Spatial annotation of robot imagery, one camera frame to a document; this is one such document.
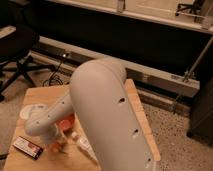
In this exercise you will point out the orange pepper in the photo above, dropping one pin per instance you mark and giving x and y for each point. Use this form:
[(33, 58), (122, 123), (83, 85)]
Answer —
[(57, 147)]

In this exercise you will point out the distant black chair base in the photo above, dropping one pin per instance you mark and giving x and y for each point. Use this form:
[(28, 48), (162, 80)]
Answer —
[(195, 8)]

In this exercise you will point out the clear plastic bottle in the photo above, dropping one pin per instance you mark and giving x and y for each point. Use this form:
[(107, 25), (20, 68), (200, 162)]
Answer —
[(84, 145)]

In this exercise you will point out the wooden table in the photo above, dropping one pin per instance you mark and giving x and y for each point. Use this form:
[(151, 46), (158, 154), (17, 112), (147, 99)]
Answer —
[(140, 120)]

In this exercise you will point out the orange ceramic bowl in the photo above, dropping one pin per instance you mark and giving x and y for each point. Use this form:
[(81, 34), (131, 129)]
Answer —
[(66, 123)]

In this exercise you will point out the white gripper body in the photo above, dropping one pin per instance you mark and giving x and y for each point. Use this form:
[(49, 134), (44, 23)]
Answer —
[(51, 135)]

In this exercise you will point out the black office chair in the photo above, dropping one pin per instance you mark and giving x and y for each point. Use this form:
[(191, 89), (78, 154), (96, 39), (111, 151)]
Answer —
[(14, 55)]

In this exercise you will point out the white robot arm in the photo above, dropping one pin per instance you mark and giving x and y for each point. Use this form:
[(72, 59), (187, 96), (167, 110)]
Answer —
[(101, 77)]

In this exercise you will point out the dark snack box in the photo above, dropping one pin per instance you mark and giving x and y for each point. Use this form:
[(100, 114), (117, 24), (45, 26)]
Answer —
[(27, 147)]

